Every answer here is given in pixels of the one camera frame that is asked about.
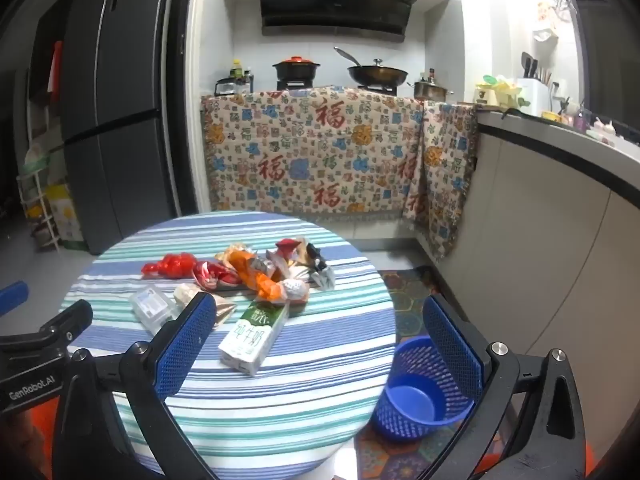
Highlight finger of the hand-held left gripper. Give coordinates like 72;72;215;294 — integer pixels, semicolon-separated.
0;281;29;317
0;300;94;357

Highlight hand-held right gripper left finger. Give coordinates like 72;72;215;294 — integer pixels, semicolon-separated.
52;291;221;480

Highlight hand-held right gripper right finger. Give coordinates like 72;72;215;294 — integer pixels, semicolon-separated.
415;294;588;480

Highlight clear plastic box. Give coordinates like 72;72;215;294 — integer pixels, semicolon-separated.
129;285;181;336

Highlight green white milk carton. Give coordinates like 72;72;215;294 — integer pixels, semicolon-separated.
218;300;291;377

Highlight blue mesh wastebasket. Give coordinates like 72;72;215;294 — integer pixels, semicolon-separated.
372;336;476;443

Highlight red plastic stool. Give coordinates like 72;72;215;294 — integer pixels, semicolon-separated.
20;404;57;463

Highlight beige crumpled wrapper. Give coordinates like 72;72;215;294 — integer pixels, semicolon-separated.
172;282;202;307

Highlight brown paper piece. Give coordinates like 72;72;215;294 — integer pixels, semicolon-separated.
214;297;239;329

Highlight glossy red wrapper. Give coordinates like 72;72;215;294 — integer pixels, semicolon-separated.
141;253;197;279

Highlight yellow bag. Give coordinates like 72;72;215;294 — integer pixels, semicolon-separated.
47;185;84;252

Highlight orange snack bag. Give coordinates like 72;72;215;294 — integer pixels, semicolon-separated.
220;244;291;303

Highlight striped tablecloth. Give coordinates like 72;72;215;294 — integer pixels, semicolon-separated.
60;210;398;476

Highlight red paper cone wrapper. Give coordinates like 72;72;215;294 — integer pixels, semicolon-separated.
275;238;306;263

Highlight black silver wrapper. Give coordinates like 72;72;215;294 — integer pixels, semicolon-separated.
302;242;337;291

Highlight kitchen counter cabinet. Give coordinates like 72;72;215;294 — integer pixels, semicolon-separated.
470;107;640;461

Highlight printed patterned cloth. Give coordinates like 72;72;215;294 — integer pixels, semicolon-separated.
402;100;479;262
200;85;427;223

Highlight grey refrigerator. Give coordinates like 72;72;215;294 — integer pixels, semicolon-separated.
62;0;198;256

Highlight steel pot with lid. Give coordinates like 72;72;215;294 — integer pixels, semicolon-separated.
407;71;455;102

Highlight yellow green cups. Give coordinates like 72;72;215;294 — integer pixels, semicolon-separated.
472;75;523;108

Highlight small bottles on counter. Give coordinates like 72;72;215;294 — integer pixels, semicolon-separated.
542;95;619;147

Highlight white knife block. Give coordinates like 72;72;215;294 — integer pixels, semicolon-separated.
515;51;554;116

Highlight group of sauce bottles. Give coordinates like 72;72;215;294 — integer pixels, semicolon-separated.
229;59;255;92

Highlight black wok with lid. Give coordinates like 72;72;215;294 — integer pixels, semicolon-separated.
334;46;408;88

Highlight black pot with red lid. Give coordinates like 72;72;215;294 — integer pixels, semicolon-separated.
272;56;321;83

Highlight black range hood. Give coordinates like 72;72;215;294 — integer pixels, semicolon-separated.
255;0;423;43

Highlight white wire rack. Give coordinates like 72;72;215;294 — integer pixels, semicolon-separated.
15;155;66;252

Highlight hanging wall decoration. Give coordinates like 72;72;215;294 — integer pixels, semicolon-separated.
531;0;574;43

